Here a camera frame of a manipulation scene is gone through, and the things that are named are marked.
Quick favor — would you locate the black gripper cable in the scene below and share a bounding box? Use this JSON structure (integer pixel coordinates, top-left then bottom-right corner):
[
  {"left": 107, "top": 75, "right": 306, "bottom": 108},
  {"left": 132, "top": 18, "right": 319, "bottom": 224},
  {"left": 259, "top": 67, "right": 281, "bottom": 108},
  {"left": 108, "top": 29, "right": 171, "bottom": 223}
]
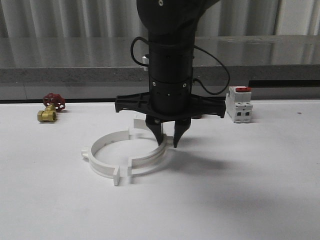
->
[{"left": 130, "top": 36, "right": 232, "bottom": 96}]

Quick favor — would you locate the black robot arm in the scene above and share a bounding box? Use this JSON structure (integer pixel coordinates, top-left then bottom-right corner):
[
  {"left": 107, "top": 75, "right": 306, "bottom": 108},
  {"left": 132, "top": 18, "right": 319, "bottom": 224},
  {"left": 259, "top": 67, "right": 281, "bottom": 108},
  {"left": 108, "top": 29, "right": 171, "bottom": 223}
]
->
[{"left": 115, "top": 0, "right": 226, "bottom": 146}]

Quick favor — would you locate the white circuit breaker red switch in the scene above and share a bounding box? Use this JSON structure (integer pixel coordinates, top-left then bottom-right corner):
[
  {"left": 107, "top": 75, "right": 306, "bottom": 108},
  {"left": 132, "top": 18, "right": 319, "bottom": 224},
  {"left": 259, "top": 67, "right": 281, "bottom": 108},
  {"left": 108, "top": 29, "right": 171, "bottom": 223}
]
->
[{"left": 225, "top": 86, "right": 253, "bottom": 124}]

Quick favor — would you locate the white half pipe clamp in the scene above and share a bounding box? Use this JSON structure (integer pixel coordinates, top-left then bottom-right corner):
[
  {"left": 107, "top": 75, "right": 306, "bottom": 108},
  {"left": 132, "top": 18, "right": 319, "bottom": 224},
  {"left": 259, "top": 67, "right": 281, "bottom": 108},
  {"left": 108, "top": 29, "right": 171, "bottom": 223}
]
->
[
  {"left": 121, "top": 115, "right": 173, "bottom": 177},
  {"left": 81, "top": 127, "right": 131, "bottom": 186}
]

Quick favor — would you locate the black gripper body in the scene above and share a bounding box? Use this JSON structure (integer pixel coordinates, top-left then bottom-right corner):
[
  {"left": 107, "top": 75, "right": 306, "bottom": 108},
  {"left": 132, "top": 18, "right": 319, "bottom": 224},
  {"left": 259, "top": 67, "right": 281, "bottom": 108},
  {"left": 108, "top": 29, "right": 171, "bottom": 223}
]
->
[{"left": 115, "top": 81, "right": 226, "bottom": 122}]

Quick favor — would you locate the brass valve red handwheel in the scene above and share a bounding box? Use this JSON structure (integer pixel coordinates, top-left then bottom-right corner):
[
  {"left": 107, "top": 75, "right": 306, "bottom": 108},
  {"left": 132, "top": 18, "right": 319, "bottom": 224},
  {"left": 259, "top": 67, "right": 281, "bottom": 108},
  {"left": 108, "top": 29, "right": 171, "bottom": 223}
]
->
[{"left": 37, "top": 93, "right": 66, "bottom": 122}]

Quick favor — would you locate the grey stone counter ledge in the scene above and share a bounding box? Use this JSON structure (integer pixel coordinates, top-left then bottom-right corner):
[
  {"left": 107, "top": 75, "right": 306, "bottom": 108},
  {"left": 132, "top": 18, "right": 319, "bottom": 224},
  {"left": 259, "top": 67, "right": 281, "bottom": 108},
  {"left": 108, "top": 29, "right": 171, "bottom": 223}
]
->
[{"left": 0, "top": 35, "right": 320, "bottom": 88}]

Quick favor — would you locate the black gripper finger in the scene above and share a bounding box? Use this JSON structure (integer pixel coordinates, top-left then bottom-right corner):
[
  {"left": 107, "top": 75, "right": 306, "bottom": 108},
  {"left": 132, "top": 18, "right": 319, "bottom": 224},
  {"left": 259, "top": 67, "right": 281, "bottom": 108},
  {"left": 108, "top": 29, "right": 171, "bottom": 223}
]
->
[
  {"left": 145, "top": 117, "right": 164, "bottom": 146},
  {"left": 173, "top": 119, "right": 191, "bottom": 148}
]

